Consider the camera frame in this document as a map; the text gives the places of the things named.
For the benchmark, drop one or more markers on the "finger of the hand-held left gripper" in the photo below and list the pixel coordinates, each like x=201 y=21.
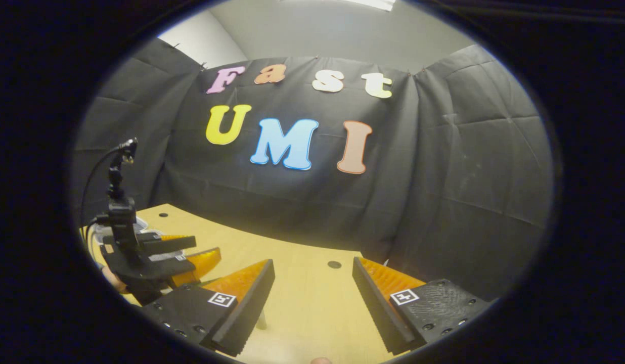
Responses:
x=166 y=244
x=201 y=260

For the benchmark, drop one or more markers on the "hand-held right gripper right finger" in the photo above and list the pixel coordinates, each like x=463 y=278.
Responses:
x=375 y=303

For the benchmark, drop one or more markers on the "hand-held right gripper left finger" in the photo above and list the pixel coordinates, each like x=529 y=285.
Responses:
x=249 y=303

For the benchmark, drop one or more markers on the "black backdrop cloth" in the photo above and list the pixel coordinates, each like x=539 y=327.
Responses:
x=444 y=177

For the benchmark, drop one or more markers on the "ceiling light panel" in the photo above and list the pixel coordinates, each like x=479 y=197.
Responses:
x=373 y=4

